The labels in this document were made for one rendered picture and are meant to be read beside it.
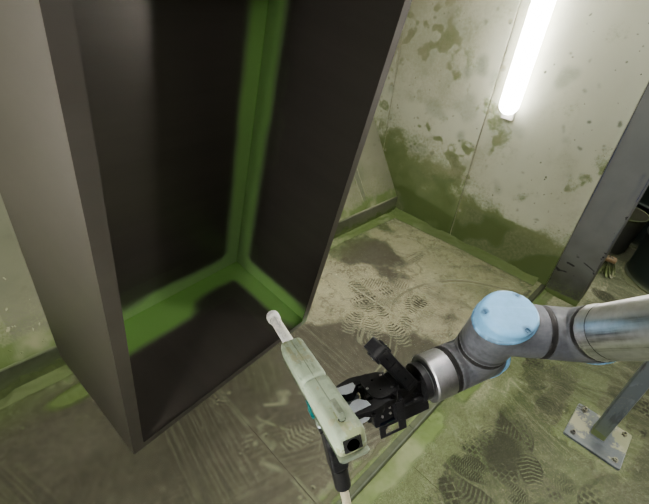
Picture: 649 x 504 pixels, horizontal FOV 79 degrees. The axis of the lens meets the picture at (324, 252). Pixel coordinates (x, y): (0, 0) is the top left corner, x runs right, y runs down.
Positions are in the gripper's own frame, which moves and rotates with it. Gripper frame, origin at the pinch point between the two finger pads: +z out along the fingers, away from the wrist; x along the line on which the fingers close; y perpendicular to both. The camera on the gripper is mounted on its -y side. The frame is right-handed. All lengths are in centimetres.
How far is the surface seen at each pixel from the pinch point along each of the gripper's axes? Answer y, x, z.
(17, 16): -59, -8, 21
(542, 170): -2, 105, -169
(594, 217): 23, 82, -179
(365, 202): 9, 183, -102
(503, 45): -67, 121, -162
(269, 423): 55, 71, 4
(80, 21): -68, 27, 19
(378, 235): 31, 173, -103
